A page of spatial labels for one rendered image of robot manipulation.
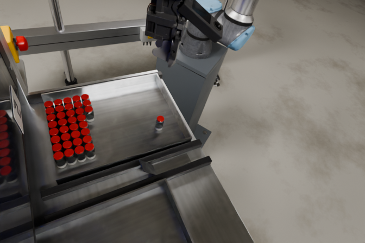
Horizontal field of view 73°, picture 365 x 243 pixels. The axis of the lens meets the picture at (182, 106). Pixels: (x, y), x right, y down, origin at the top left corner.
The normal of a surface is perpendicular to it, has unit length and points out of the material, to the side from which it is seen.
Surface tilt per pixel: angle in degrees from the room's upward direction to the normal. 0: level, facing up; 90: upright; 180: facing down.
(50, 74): 0
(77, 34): 90
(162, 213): 0
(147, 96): 0
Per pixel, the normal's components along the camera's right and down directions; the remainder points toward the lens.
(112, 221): 0.19, -0.63
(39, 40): 0.43, 0.74
